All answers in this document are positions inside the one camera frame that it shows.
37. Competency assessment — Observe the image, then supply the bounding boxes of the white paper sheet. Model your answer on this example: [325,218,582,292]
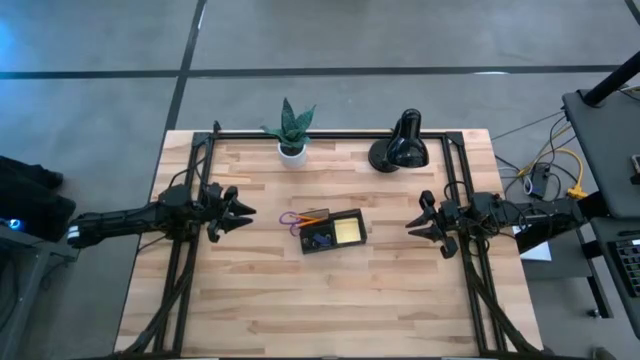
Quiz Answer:
[519,242,554,263]

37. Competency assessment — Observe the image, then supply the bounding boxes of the thick black pole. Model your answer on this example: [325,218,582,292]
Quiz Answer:
[582,49,640,108]

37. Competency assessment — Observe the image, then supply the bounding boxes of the grey desk top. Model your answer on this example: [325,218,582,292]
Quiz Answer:
[562,89,640,220]

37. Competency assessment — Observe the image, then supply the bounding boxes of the grey cart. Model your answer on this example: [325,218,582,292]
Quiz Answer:
[0,222,81,360]

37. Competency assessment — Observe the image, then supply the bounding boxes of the yellow sticky note pad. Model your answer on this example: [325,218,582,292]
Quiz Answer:
[333,217,362,246]

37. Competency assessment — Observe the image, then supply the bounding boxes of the black aluminium table frame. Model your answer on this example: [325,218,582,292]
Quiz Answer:
[114,119,547,360]

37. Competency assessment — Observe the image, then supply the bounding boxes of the snake plant in white pot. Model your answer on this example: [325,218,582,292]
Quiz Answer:
[259,97,317,169]

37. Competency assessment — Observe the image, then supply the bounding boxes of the yellow cable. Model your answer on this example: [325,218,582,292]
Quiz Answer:
[517,147,590,201]

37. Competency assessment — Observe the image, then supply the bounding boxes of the black mesh desk organizer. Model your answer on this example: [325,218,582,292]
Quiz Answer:
[298,208,369,255]

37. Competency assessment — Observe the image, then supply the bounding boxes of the black gooseneck desk lamp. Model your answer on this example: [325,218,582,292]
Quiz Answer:
[367,108,430,174]

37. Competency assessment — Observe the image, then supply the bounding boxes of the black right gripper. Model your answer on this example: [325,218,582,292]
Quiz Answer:
[405,189,461,260]

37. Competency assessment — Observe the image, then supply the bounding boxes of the purple handled scissors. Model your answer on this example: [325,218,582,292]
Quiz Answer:
[278,210,304,238]

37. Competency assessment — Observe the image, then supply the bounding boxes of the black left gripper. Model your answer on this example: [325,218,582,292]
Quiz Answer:
[202,182,257,244]

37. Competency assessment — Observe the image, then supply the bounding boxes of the black power box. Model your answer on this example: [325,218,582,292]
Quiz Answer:
[529,162,552,199]

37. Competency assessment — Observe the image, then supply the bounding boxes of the black keyboard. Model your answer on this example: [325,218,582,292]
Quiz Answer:
[612,237,640,299]

